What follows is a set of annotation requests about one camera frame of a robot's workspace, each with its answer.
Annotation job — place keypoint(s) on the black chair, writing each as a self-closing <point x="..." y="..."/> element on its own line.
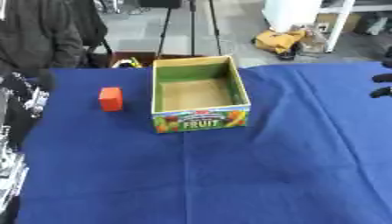
<point x="99" y="52"/>

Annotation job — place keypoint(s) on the brown open box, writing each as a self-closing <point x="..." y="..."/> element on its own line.
<point x="133" y="59"/>

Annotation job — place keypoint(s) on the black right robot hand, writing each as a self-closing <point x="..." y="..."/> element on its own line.
<point x="383" y="78"/>

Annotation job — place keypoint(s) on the person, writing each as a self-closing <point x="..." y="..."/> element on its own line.
<point x="38" y="32"/>

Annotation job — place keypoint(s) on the orange rectangular block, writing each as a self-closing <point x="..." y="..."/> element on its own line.
<point x="111" y="99"/>

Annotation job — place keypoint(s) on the white cabinet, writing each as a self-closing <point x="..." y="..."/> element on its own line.
<point x="292" y="13"/>

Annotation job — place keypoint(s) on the tan cardboard box green inside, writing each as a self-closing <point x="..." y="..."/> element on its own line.
<point x="203" y="94"/>

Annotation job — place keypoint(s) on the yellow bag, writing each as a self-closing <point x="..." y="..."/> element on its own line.
<point x="278" y="40"/>

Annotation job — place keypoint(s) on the white table leg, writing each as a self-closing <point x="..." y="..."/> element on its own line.
<point x="339" y="24"/>

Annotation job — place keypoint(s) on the black tripod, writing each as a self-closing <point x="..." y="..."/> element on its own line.
<point x="193" y="26"/>

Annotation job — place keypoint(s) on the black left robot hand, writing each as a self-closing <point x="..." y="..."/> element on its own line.
<point x="46" y="79"/>

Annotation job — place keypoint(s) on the small brown cardboard box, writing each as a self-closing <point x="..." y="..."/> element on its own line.
<point x="312" y="39"/>

